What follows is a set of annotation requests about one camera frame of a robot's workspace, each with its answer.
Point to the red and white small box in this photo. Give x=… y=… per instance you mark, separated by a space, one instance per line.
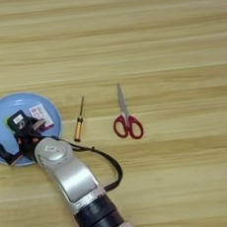
x=41 y=113

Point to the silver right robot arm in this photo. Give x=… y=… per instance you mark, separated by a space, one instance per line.
x=76 y=182

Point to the black box with white label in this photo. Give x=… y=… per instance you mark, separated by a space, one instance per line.
x=18 y=120

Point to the green rectangular block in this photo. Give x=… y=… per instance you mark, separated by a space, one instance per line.
x=6 y=122

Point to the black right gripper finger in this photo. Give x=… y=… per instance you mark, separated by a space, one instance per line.
x=0 y=150
x=39 y=124

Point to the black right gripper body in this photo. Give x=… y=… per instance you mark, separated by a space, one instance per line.
x=27 y=144

